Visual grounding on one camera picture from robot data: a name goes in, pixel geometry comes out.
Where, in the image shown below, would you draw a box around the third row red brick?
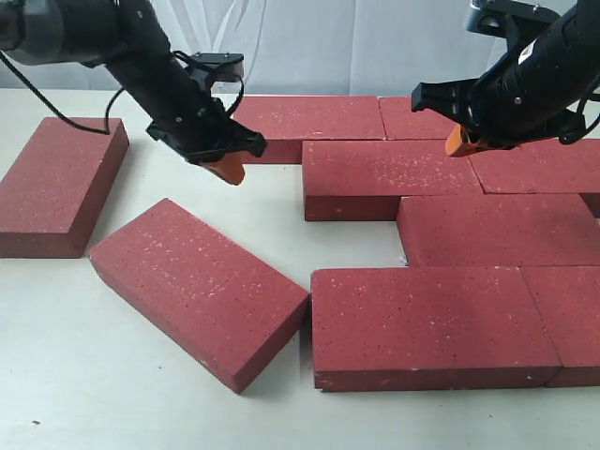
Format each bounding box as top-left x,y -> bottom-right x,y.
397,194 -> 599,267

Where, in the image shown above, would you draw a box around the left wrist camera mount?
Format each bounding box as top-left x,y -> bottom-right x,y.
186,52 -> 245,91

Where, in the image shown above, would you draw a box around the back right row brick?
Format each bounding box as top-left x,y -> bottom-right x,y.
378,97 -> 455,141

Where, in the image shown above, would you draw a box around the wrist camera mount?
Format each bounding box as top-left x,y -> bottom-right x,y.
464,0 -> 560,51
186,52 -> 245,91

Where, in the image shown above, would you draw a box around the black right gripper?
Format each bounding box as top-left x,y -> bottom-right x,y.
412,61 -> 581,158

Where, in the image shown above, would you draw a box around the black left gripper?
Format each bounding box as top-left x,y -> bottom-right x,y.
146,60 -> 267,186

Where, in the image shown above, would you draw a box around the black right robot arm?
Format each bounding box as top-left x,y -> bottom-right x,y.
412,0 -> 599,158

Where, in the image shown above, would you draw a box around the back left row brick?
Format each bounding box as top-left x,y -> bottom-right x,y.
233,96 -> 385,164

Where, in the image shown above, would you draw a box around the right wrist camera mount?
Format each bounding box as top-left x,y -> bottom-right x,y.
464,0 -> 560,51

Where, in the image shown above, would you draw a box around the speckled red brick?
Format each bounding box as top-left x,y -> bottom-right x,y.
302,140 -> 482,221

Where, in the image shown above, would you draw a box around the right middle row brick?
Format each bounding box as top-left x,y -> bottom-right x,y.
469,139 -> 600,218

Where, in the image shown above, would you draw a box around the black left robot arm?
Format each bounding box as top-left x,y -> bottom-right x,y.
1,1 -> 267,186

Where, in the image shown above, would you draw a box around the blue white backdrop curtain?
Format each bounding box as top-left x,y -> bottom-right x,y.
0,0 -> 600,100

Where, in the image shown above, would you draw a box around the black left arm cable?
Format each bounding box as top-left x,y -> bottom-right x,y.
0,49 -> 246,137

